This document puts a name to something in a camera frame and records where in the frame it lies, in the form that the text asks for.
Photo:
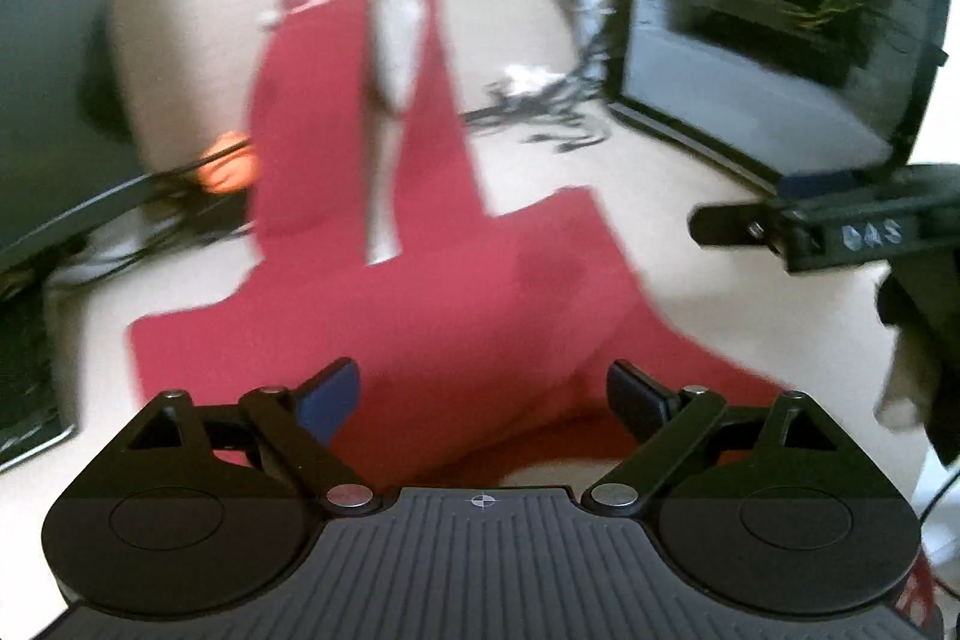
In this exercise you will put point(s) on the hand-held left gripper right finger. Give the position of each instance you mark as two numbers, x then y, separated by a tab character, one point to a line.
637	396

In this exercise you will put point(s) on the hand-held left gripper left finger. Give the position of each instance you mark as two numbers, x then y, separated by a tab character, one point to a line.
330	400

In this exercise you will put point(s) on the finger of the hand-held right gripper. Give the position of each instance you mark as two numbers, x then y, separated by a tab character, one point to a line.
731	224
817	184

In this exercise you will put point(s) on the red hooded fleece garment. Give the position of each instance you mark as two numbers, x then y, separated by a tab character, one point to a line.
450	310

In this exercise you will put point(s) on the person's right hand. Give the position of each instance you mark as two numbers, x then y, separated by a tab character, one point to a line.
911	325

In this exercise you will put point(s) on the small white crumpled item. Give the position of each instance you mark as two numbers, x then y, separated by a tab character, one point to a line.
529	76

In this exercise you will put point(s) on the orange toy figure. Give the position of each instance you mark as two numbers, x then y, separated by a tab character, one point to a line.
229	164

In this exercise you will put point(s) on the black keyboard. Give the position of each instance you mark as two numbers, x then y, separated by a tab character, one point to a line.
22	370

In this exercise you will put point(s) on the black computer monitor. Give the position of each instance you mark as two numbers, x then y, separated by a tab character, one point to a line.
45	48

